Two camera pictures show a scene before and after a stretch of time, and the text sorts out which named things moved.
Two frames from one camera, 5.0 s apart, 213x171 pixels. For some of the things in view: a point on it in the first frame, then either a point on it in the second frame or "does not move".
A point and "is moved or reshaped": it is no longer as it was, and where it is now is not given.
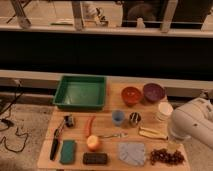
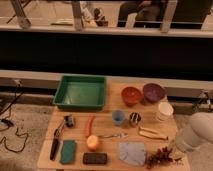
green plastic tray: (81, 93) does not move
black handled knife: (54, 144) does not move
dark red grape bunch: (162, 156) is moved or reshaped
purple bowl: (153, 92) does not move
